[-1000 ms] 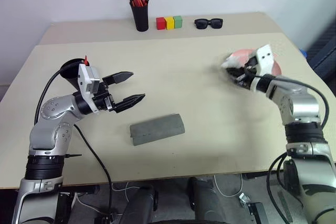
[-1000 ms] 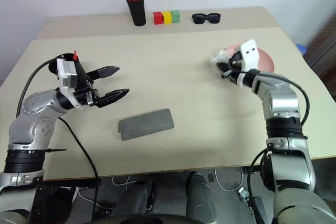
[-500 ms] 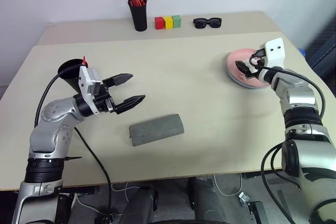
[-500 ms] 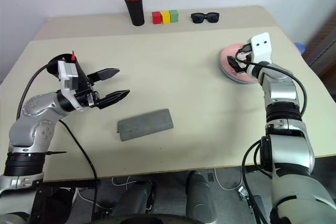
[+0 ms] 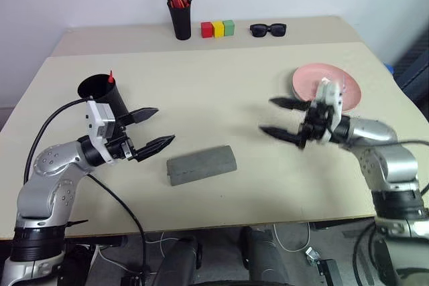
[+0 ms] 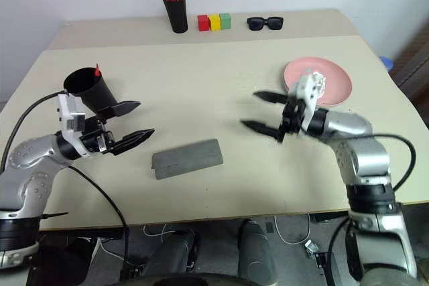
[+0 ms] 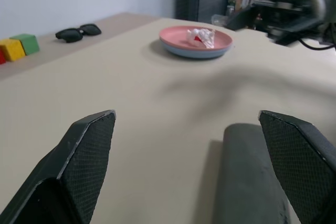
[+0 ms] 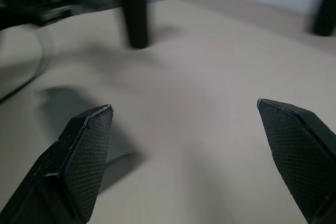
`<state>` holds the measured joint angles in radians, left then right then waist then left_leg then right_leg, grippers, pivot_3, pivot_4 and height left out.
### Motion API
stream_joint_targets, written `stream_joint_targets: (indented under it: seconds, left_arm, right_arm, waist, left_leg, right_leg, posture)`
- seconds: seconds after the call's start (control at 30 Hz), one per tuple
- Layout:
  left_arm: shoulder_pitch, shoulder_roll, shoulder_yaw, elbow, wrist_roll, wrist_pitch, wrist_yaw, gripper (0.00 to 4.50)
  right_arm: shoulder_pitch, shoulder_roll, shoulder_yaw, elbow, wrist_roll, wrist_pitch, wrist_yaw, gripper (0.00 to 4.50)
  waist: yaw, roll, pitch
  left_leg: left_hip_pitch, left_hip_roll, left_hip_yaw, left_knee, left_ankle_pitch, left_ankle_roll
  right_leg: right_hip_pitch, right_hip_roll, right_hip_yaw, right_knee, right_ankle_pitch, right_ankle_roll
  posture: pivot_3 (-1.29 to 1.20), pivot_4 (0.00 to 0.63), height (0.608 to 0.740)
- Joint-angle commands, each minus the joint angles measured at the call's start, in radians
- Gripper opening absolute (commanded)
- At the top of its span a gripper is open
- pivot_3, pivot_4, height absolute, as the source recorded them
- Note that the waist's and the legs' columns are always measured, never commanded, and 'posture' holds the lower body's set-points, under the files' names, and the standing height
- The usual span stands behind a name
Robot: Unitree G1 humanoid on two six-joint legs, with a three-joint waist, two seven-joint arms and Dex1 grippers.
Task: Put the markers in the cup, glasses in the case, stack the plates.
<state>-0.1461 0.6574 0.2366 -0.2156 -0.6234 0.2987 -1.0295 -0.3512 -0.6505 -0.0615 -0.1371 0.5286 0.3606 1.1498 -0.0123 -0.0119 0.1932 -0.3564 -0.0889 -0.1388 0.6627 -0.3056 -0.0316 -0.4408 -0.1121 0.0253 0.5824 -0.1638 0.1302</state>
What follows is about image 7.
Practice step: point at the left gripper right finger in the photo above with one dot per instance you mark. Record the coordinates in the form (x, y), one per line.
(296, 161)

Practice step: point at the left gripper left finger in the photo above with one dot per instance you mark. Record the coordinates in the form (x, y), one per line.
(78, 161)

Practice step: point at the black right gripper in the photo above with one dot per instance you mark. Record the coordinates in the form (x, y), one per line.
(286, 6)

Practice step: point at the grey glasses case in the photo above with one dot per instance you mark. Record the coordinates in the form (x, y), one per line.
(241, 171)

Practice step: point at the white tissue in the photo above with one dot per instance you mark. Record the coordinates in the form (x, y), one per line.
(207, 37)

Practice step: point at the pink plate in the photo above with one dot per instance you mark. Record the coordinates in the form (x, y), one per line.
(173, 36)

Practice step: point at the light blue plate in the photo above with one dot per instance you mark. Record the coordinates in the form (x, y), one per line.
(194, 54)

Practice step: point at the black sunglasses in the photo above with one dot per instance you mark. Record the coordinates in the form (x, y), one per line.
(69, 36)

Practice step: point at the green wooden block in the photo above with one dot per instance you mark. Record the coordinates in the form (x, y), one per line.
(29, 44)

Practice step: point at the red wooden block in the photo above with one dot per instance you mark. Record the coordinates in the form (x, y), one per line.
(2, 57)

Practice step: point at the yellow wooden block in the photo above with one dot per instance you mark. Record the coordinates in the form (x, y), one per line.
(11, 51)

